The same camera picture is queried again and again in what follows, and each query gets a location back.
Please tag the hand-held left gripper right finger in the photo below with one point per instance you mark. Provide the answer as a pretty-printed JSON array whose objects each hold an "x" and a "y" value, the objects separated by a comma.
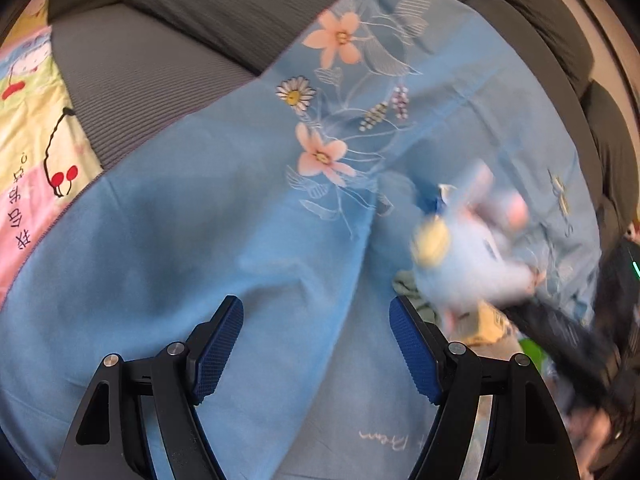
[{"x": 412, "y": 350}]

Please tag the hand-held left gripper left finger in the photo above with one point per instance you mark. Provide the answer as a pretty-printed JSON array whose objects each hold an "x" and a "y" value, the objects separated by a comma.
[{"x": 220, "y": 345}]

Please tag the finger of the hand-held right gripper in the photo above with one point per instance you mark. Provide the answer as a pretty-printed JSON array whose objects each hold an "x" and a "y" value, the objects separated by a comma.
[{"x": 555, "y": 335}]

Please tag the light blue plush toy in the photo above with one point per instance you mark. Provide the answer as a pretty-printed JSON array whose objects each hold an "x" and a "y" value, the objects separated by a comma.
[{"x": 465, "y": 270}]

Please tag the green fabric item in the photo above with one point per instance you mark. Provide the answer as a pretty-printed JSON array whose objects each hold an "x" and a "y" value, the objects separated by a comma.
[{"x": 532, "y": 352}]

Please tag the blue floral blanket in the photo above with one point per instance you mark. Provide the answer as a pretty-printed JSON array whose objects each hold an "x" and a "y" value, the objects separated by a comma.
[{"x": 200, "y": 210}]

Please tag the grey sofa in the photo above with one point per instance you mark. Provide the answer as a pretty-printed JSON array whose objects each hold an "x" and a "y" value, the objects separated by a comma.
[{"x": 150, "y": 60}]

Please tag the cartoon printed blanket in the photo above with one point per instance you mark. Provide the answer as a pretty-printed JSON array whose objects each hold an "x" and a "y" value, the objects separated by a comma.
[{"x": 25, "y": 125}]

